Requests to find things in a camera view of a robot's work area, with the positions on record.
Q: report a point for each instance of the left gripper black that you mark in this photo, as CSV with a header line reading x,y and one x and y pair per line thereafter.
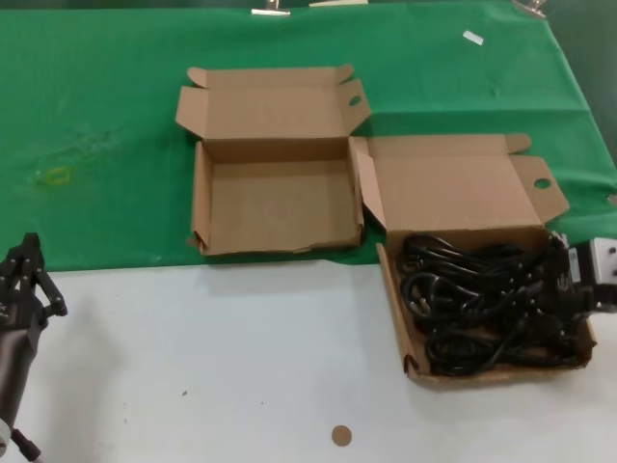
x,y
19,313

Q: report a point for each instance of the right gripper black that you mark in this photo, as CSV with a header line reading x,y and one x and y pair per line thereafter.
x,y
559,289

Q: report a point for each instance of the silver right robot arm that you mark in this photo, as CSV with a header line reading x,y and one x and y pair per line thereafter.
x,y
605,255

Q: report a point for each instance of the cardboard box with round-holed flap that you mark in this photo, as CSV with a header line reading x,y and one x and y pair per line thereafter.
x,y
448,193

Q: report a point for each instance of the cardboard box with torn rim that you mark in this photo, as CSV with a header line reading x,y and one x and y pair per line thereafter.
x,y
279,207

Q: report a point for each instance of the yellow rubber band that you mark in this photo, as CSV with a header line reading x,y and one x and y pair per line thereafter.
x,y
49,176

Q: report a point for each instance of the green table cloth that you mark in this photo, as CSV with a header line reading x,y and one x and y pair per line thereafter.
x,y
96,96

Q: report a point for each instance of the round cardboard disc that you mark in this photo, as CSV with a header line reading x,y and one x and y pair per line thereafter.
x,y
341,436

